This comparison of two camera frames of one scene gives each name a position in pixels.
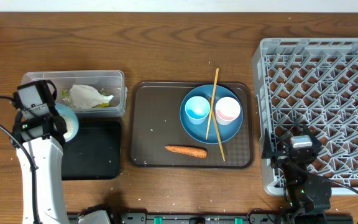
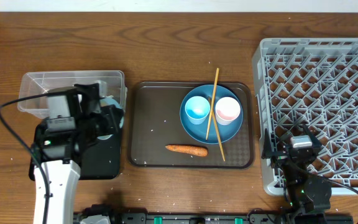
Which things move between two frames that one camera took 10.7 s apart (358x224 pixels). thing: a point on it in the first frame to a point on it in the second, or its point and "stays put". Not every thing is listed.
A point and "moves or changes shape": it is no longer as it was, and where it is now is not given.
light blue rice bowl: (70, 119) moves or changes shape
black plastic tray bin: (94, 153) stays put
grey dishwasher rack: (330, 84) stays put
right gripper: (316, 145) stays put
